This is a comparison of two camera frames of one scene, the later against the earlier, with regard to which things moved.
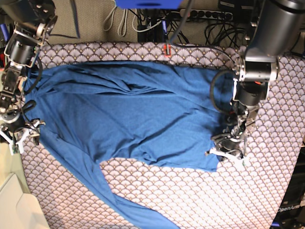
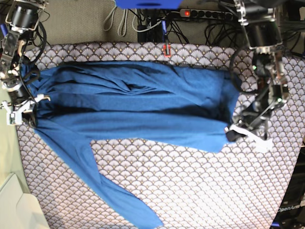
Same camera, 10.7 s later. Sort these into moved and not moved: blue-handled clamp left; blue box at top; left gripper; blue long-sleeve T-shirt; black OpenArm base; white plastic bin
Moved: left gripper; blue long-sleeve T-shirt
Not moved: blue box at top; white plastic bin; blue-handled clamp left; black OpenArm base
